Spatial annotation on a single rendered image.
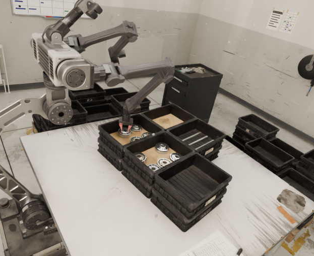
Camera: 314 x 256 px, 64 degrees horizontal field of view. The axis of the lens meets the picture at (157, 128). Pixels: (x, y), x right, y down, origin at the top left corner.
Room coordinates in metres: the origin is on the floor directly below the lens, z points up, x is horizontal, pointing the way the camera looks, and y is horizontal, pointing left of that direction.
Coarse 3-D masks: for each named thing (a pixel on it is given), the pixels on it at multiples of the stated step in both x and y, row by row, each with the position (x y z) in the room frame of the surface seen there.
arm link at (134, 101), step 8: (160, 72) 1.50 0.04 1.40; (152, 80) 1.49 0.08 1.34; (160, 80) 1.47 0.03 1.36; (168, 80) 1.46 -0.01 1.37; (144, 88) 1.51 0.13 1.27; (152, 88) 1.50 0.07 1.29; (136, 96) 1.53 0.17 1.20; (144, 96) 1.52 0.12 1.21; (128, 104) 1.55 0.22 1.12; (136, 104) 1.53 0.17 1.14
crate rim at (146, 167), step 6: (162, 132) 1.57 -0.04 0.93; (150, 138) 1.47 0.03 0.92; (174, 138) 1.52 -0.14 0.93; (132, 144) 1.36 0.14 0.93; (126, 150) 1.28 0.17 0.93; (192, 150) 1.42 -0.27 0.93; (132, 156) 1.24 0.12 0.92; (138, 162) 1.20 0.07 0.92; (174, 162) 1.25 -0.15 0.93; (144, 168) 1.16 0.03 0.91; (162, 168) 1.17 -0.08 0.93; (150, 174) 1.12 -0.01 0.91
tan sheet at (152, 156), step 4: (152, 148) 1.49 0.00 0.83; (144, 152) 1.42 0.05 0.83; (148, 152) 1.43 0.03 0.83; (152, 152) 1.44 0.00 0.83; (156, 152) 1.45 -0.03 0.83; (168, 152) 1.48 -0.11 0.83; (172, 152) 1.48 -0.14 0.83; (148, 156) 1.39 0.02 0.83; (152, 156) 1.39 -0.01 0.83; (156, 156) 1.40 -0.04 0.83; (160, 156) 1.41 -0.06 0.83; (164, 156) 1.42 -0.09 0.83; (168, 156) 1.43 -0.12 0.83; (148, 160) 1.35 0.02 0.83; (152, 160) 1.36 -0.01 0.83; (156, 160) 1.36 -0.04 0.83; (148, 164) 1.31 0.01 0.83
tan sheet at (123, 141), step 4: (116, 132) 1.61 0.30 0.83; (144, 132) 1.68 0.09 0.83; (112, 136) 1.55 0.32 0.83; (116, 136) 1.56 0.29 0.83; (132, 136) 1.60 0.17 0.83; (136, 136) 1.61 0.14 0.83; (140, 136) 1.62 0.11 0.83; (120, 140) 1.51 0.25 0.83; (124, 140) 1.52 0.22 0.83; (128, 140) 1.53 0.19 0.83; (124, 144) 1.47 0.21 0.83
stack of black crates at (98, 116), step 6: (90, 108) 2.54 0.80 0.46; (96, 108) 2.59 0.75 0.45; (102, 108) 2.64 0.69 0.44; (108, 108) 2.70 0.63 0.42; (114, 108) 2.61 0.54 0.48; (90, 114) 2.55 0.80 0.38; (96, 114) 2.57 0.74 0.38; (102, 114) 2.60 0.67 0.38; (108, 114) 2.63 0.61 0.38; (114, 114) 2.58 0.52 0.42; (120, 114) 2.50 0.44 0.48; (90, 120) 2.25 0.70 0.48; (96, 120) 2.29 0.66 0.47
